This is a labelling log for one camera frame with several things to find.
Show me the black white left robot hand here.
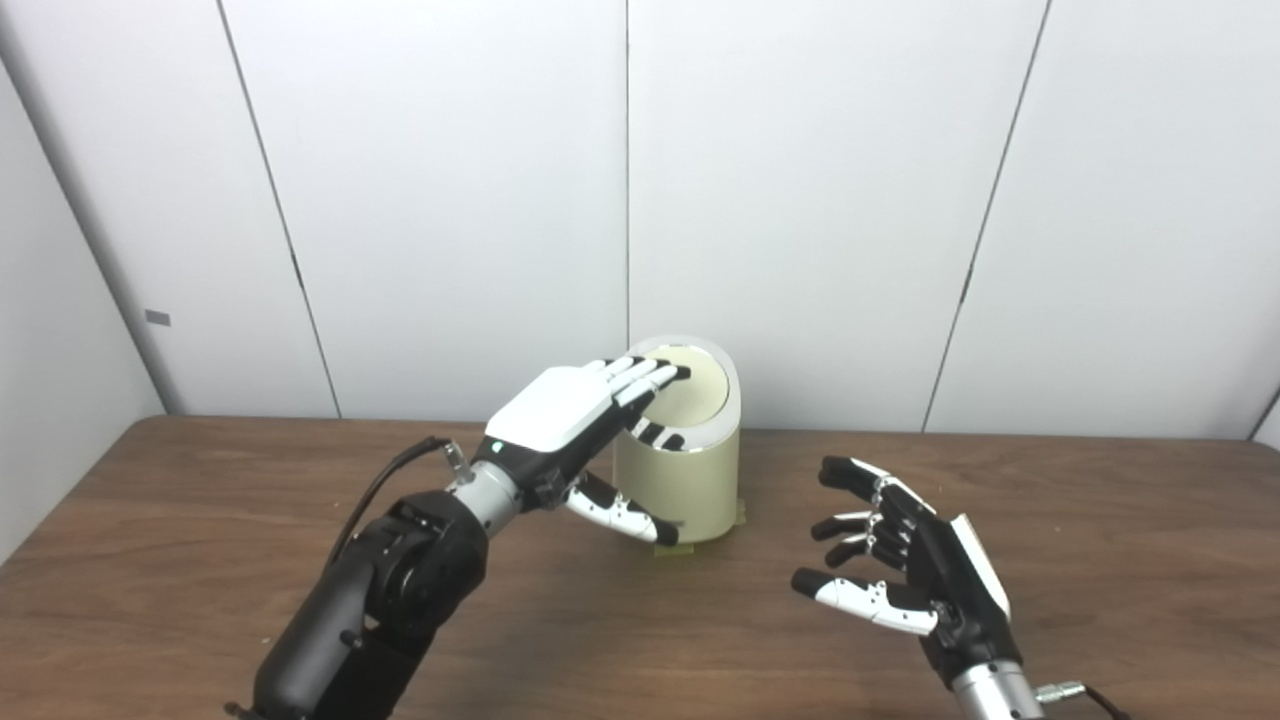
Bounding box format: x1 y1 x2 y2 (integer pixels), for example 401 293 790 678
470 357 693 547

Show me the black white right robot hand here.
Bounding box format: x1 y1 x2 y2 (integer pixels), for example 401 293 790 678
791 456 1023 691

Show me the cream round bin lid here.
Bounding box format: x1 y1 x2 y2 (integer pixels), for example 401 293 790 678
640 345 729 429

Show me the cream-colored bin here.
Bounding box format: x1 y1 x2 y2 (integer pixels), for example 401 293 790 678
612 335 742 545

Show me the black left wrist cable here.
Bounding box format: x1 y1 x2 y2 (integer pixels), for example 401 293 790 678
325 435 471 571

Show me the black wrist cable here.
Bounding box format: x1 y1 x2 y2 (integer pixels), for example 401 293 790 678
325 435 471 571
1035 680 1131 720

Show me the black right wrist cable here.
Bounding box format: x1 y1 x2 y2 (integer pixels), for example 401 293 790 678
1035 680 1131 720

